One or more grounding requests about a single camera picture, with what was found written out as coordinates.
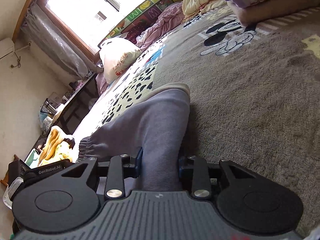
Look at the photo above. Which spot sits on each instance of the grey cartoon mouse fleece blanket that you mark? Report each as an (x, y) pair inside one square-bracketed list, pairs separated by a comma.
[(254, 95)]

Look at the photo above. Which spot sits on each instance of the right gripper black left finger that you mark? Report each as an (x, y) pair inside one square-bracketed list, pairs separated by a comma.
[(115, 170)]

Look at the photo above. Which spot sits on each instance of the pink crumpled blanket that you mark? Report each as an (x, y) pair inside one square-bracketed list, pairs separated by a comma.
[(169, 19)]

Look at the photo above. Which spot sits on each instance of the folded tan brown garment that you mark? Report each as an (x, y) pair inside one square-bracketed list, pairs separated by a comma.
[(269, 9)]

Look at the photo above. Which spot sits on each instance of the plastic wrapped radiator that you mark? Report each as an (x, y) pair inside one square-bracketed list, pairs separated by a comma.
[(51, 40)]

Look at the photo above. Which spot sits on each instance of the colourful alphabet bed bumper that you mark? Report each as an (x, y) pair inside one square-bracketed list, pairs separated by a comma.
[(147, 12)]

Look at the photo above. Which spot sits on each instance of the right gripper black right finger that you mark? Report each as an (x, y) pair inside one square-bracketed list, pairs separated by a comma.
[(205, 181)]

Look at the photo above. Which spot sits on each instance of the white plastic bag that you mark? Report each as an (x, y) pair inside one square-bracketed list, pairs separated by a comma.
[(117, 54)]

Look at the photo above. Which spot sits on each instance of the wooden framed window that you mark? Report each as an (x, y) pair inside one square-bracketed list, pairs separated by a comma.
[(84, 22)]

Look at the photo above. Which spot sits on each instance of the dark bedside shelf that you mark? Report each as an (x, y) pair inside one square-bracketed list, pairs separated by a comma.
[(68, 114)]

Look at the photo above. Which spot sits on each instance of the purple and cream sweatpants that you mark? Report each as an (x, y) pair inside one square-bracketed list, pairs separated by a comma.
[(156, 125)]

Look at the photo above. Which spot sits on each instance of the yellow garment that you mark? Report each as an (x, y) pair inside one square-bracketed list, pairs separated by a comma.
[(58, 146)]

